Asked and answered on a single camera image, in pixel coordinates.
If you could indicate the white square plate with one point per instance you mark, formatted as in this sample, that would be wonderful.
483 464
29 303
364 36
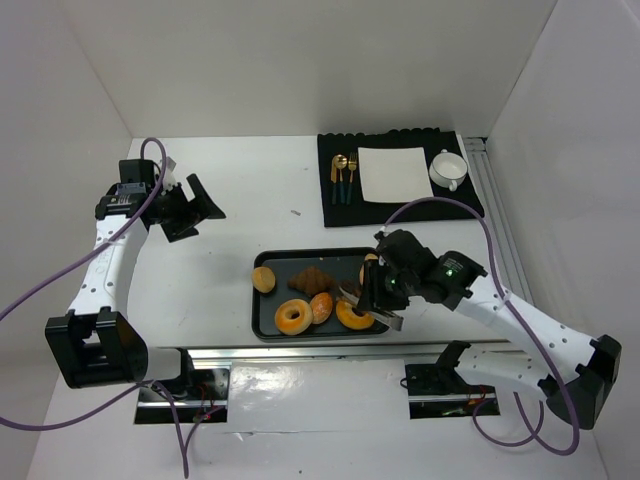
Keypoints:
393 175

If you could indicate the gold spoon teal handle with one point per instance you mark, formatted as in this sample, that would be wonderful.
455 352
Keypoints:
341 164

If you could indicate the brown chocolate croissant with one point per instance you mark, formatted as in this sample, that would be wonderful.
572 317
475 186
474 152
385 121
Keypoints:
311 281

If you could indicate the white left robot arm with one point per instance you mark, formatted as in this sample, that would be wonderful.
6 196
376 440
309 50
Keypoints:
93 343

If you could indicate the gold fork teal handle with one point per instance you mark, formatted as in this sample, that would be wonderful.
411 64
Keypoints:
352 165

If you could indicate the small orange round bun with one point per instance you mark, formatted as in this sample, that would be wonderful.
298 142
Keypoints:
322 307

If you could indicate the orange glazed donut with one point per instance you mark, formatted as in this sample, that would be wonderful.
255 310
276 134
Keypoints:
293 317
350 319

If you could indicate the aluminium rail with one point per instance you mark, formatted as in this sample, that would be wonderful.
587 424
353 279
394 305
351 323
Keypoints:
508 260
297 352

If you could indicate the oblong pale bread roll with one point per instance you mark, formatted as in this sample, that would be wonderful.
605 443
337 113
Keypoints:
369 256

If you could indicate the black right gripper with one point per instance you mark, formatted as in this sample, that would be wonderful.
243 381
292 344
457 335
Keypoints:
380 288

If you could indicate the metal tongs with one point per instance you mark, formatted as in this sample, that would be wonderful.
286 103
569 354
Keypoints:
351 294

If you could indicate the gold knife teal handle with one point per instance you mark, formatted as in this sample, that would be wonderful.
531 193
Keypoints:
333 179

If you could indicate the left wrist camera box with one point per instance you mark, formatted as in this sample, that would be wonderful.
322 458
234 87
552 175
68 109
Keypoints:
137 171

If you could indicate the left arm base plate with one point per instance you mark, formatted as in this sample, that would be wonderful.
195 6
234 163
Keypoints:
203 398

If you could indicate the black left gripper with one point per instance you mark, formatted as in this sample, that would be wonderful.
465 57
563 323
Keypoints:
181 211

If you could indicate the black baking tray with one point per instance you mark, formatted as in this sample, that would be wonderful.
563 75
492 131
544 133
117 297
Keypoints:
339 263

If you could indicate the round yellow muffin bun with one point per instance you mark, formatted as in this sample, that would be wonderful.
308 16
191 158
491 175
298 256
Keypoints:
263 279

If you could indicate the white cup with handle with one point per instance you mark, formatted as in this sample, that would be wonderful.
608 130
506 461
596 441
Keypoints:
448 170

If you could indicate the aluminium rail front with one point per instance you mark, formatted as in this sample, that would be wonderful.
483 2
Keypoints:
297 352

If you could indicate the orange glazed donut left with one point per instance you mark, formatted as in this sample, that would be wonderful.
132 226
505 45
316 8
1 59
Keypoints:
293 317

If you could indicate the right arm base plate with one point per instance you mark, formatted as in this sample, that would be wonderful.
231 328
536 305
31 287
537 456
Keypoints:
435 393

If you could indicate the orange glazed donut right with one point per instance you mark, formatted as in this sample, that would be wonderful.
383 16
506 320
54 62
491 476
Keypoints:
350 319

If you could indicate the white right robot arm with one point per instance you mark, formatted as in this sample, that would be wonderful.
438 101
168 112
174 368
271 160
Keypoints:
571 372

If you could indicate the aluminium rail right side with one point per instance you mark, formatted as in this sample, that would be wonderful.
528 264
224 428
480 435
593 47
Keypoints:
508 260

